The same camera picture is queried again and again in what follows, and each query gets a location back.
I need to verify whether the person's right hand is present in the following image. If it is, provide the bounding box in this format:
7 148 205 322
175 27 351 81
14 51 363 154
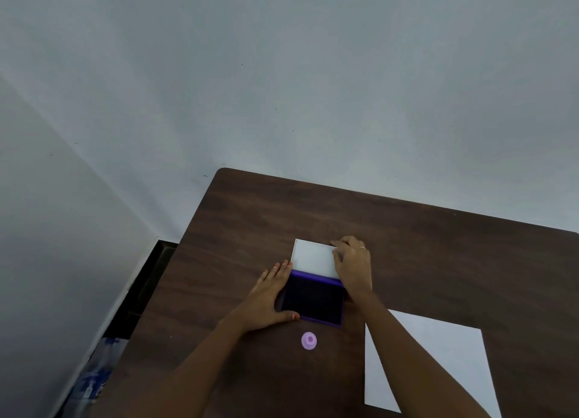
330 236 374 299

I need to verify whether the person's left hand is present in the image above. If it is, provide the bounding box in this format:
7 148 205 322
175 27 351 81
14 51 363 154
240 259 300 333

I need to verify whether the purple ink pad white lid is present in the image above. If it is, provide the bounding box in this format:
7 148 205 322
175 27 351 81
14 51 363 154
276 239 347 328

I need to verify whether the person's left forearm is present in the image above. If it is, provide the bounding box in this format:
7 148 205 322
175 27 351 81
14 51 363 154
119 317 248 418

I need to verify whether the white paper sheet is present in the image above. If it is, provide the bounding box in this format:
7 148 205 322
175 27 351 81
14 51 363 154
364 309 502 418

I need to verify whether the blue white plastic packet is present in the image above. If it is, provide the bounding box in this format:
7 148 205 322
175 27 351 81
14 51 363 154
63 337 130 418

